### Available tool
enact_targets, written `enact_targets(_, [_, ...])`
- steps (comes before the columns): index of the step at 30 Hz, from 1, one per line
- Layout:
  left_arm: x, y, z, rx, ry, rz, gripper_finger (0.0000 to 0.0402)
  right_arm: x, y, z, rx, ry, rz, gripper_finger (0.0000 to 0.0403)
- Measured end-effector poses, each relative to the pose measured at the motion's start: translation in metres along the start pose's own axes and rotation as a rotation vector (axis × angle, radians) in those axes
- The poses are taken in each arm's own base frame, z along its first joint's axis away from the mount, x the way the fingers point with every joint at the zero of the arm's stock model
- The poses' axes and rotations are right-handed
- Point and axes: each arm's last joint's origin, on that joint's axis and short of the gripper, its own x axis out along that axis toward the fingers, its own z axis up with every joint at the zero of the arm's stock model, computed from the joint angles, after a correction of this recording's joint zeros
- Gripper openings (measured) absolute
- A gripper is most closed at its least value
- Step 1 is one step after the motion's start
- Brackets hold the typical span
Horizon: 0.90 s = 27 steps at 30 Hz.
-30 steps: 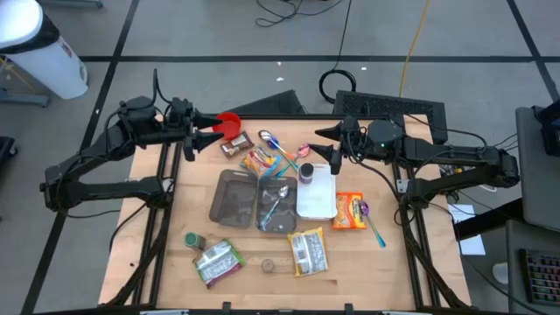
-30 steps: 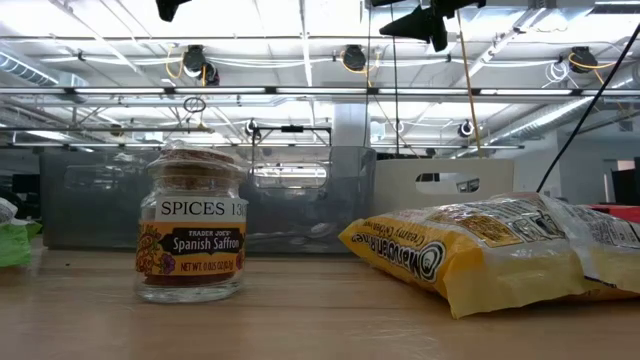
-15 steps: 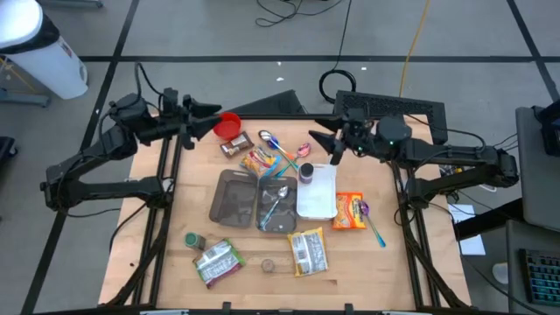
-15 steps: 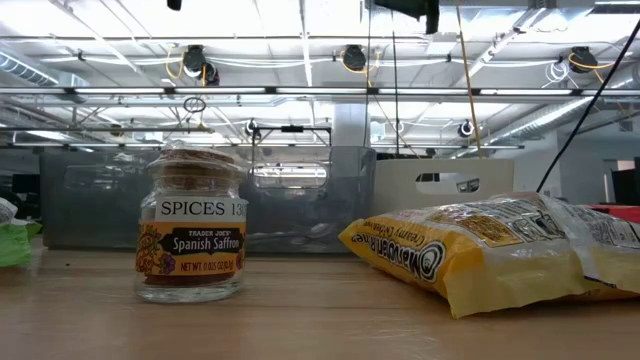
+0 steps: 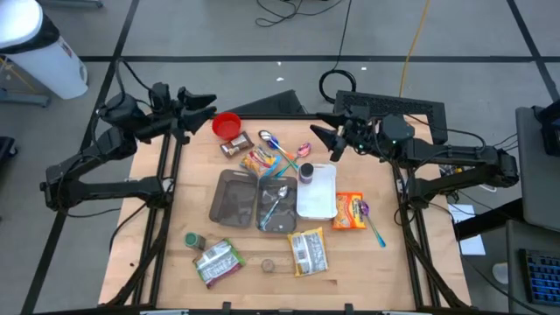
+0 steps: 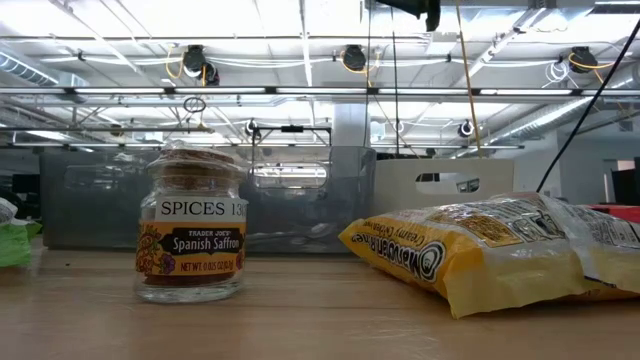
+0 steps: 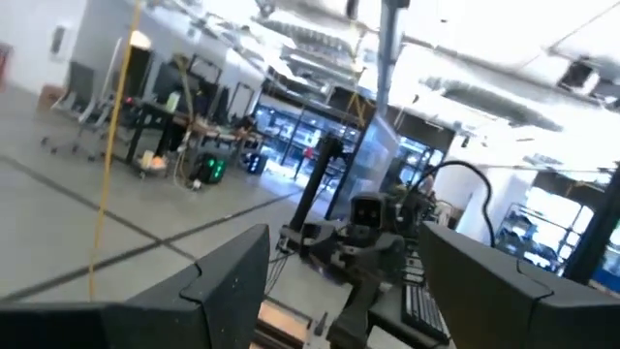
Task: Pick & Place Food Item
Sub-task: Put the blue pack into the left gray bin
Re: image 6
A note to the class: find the long ceiling light bar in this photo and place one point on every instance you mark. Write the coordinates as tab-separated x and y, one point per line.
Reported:
225	90

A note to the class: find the black metal stand frame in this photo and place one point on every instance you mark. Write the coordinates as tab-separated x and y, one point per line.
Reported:
292	128

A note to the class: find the black monitor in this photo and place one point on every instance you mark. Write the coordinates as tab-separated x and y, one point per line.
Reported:
27	187
627	187

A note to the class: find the green red ramen packet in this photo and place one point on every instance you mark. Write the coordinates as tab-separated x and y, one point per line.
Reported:
15	245

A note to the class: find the white plastic bin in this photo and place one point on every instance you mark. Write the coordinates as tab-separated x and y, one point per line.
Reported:
395	195

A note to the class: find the yellow ramen noodle packet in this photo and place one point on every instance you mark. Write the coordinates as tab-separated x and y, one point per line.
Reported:
475	265

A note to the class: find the grey ventilation duct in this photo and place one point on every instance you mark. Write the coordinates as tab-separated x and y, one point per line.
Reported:
550	117
25	70

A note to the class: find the white building column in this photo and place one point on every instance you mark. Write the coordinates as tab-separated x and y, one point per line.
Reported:
350	125

